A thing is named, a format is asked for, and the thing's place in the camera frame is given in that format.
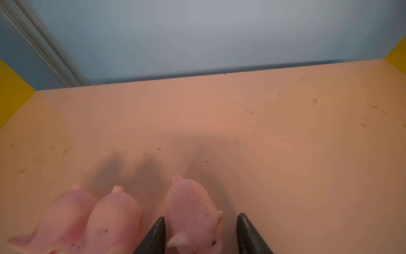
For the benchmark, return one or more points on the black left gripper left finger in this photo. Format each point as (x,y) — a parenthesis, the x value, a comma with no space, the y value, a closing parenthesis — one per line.
(155,240)

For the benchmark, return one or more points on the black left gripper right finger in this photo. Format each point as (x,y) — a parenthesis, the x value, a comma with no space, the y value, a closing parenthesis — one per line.
(248,238)

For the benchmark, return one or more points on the pink toy pig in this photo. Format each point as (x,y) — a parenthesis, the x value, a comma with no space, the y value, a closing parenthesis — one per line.
(112,228)
(195,223)
(63,223)

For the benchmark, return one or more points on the yellow toy shelf unit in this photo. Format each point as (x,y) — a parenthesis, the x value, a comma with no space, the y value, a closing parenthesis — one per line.
(314,156)

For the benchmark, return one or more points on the left aluminium frame post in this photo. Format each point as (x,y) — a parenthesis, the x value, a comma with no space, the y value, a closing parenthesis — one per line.
(23,16)

